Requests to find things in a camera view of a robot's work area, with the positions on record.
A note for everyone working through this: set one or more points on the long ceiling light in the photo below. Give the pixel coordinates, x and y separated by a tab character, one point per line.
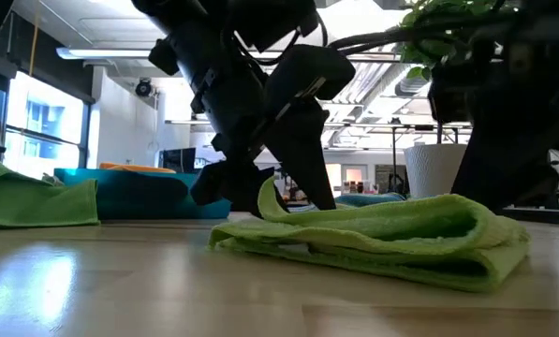
106	53

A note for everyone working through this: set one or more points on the black background monitor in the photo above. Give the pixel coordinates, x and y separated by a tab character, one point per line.
178	161

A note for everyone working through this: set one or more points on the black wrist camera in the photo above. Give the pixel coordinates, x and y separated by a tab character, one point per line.
312	70
447	93

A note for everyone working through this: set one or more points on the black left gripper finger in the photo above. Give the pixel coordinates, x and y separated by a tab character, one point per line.
227	185
302	150

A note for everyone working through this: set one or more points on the round black wall device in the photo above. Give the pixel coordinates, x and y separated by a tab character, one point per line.
143	87

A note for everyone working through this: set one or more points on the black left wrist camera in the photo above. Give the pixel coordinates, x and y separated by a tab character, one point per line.
312	70

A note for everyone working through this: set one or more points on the lime green microfiber towel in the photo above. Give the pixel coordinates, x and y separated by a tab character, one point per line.
377	243

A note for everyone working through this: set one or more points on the darker green microfiber towel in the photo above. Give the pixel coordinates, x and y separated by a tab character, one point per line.
31	201

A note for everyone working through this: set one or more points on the green plant in white pot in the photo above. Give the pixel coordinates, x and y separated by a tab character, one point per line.
433	168

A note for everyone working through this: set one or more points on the blue microfiber towel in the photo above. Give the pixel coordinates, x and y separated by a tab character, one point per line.
372	200

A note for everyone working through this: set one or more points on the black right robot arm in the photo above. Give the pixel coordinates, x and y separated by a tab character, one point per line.
541	19

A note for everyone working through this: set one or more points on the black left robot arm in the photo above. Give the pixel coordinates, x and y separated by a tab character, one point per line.
204	56

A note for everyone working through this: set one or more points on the teal plastic bin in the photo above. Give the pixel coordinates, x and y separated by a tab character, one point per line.
120	196

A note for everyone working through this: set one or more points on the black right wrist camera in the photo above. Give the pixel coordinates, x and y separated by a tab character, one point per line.
447	93

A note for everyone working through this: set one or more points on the orange microfiber towel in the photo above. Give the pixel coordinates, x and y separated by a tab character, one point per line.
134	167

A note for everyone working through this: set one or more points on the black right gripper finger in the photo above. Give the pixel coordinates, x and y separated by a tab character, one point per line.
508	178

